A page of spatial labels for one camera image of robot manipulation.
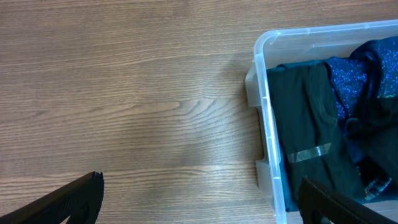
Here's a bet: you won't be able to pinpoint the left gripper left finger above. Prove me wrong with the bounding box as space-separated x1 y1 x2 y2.
1 171 104 224

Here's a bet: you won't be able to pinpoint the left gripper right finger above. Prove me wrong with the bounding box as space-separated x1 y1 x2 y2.
298 178 397 224

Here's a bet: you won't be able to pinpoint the small black cloth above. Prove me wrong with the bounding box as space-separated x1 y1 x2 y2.
267 63 365 200

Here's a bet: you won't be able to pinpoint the large black cloth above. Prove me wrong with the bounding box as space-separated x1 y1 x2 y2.
346 96 397 182

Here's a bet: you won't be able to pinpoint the blue sparkly fabric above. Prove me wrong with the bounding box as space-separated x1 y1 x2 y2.
324 37 397 201

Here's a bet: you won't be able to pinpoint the blue denim jeans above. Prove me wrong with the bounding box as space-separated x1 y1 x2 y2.
275 60 396 212

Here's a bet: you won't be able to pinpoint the clear plastic storage bin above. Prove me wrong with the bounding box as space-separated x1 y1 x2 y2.
245 19 397 224

